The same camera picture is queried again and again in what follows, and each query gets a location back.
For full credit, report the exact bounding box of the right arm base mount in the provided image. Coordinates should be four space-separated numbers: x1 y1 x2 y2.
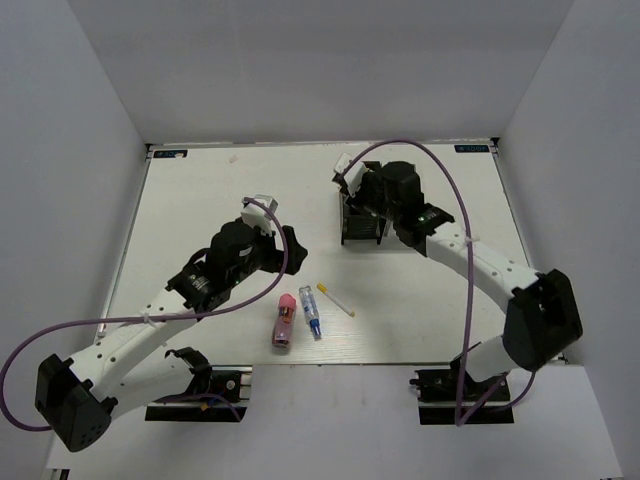
409 368 514 426

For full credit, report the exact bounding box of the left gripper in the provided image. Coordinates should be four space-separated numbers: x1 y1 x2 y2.
228 222 307 287

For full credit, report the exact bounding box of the blue table label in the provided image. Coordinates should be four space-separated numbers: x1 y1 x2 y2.
153 149 188 159
454 144 490 153

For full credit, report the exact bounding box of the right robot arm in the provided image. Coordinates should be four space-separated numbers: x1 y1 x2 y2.
343 162 583 399

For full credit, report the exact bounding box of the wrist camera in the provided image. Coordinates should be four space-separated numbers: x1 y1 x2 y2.
332 153 368 197
240 194 278 236

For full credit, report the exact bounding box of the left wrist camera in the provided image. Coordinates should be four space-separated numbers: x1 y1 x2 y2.
240 194 278 236

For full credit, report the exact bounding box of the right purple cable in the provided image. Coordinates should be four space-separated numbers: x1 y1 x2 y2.
341 138 534 427

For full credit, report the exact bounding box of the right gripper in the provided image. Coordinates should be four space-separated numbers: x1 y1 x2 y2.
342 172 402 222

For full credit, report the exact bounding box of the pink glue stick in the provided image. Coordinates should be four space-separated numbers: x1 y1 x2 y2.
272 293 297 349

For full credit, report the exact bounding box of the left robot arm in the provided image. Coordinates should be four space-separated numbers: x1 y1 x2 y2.
35 219 308 452

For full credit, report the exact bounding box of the black slotted pen holder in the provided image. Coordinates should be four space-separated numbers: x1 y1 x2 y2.
339 187 390 246

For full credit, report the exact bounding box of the blue correction tape pen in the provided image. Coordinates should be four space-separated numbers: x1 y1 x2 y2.
299 285 322 340

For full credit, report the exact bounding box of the left blue table label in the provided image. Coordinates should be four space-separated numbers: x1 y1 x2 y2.
153 149 188 159

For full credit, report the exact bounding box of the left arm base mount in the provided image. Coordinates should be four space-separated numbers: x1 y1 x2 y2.
145 366 253 424

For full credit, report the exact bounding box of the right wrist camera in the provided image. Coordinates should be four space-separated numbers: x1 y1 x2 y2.
332 153 368 197

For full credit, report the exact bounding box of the right blue table label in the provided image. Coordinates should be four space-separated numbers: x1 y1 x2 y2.
454 144 490 153

